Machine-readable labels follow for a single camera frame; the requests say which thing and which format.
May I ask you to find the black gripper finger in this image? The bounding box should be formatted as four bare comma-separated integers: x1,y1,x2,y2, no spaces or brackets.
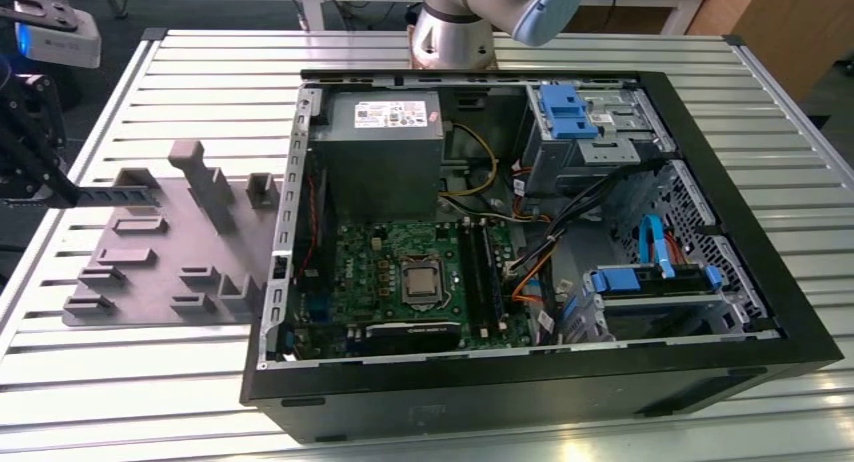
0,154,66,209
13,74,82,209

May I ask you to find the green RAM stick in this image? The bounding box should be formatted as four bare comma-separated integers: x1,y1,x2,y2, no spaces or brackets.
78,187,163,207

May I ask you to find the black RAM slot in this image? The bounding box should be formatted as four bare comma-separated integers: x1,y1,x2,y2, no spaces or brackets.
458,220,490,336

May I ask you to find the grey parts rack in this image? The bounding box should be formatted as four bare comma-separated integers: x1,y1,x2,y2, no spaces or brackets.
61,139,280,328

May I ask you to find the grey power supply unit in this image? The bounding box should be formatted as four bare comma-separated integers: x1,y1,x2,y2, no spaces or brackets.
312,90,448,224

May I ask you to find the green motherboard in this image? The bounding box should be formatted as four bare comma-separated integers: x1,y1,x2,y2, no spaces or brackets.
293,219,536,359

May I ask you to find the silver CPU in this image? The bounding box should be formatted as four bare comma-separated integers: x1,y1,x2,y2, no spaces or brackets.
405,268,444,302

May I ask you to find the CPU socket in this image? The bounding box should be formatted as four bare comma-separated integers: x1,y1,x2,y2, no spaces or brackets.
398,253,453,313

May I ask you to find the black graphics card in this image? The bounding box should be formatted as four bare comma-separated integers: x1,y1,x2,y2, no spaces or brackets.
364,320,465,357

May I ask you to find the blue plastic drive latch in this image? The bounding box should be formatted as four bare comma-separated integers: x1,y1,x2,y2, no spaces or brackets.
552,115,600,140
541,84,589,119

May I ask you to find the black PC case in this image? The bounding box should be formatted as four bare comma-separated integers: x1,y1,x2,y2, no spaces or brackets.
239,69,847,444

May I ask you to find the silver drive cage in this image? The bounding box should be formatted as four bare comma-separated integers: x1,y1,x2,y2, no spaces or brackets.
522,81,677,199

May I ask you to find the hard disk in blue carrier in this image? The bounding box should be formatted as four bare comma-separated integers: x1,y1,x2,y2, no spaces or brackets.
590,262,724,297

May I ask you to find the silver disk bay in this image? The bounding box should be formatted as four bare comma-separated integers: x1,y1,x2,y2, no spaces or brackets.
560,269,784,344

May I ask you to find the wooden cabinet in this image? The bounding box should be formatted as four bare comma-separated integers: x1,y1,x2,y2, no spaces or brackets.
691,0,854,116

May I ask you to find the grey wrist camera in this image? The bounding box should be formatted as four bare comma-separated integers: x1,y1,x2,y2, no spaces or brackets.
0,0,103,70

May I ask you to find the red twisted wire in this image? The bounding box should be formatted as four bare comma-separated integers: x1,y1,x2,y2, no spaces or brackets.
298,175,324,274

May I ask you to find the yellow wire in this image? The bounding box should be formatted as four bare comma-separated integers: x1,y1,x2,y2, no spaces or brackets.
437,123,501,199

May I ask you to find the orange wire bundle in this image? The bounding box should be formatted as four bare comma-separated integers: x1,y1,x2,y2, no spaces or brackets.
510,251,561,304

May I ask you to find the black cable bundle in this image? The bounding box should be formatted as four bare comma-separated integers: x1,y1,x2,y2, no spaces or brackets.
510,159,670,278

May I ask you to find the blue flat wire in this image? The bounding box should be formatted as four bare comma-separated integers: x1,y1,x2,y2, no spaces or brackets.
638,214,677,278

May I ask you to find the red disk wire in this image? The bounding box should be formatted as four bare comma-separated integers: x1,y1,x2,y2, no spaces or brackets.
666,229,687,269

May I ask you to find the white frame desk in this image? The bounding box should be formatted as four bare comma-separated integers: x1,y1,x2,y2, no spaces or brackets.
66,0,720,36

